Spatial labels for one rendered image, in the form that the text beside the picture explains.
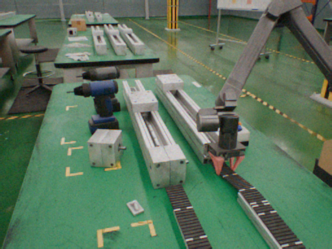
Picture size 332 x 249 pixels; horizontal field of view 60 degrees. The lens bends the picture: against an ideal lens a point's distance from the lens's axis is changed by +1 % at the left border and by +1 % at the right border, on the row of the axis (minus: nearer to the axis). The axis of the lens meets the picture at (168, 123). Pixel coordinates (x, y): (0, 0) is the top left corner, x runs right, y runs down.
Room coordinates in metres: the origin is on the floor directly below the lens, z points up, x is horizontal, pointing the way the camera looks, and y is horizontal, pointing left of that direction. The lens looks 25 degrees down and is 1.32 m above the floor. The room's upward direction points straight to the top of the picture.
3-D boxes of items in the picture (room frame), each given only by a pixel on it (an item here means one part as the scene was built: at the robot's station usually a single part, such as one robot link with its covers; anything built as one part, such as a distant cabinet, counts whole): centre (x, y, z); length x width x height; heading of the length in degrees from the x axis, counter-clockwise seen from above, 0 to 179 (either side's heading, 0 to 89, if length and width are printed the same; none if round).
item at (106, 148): (0.87, 0.21, 0.83); 0.11 x 0.10 x 0.10; 83
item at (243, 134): (0.99, -0.25, 0.81); 0.10 x 0.08 x 0.06; 104
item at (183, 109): (1.23, -0.07, 0.82); 0.80 x 0.10 x 0.09; 14
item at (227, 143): (0.79, -0.19, 0.90); 0.10 x 0.07 x 0.07; 108
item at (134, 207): (0.61, 0.09, 0.78); 0.05 x 0.03 x 0.01; 32
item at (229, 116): (0.79, -0.18, 0.96); 0.07 x 0.06 x 0.07; 96
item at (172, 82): (1.47, -0.01, 0.87); 0.16 x 0.11 x 0.07; 14
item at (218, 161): (0.78, -0.17, 0.83); 0.07 x 0.07 x 0.09; 18
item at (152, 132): (1.18, 0.12, 0.82); 0.80 x 0.10 x 0.09; 14
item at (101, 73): (1.31, 0.33, 0.89); 0.20 x 0.08 x 0.22; 113
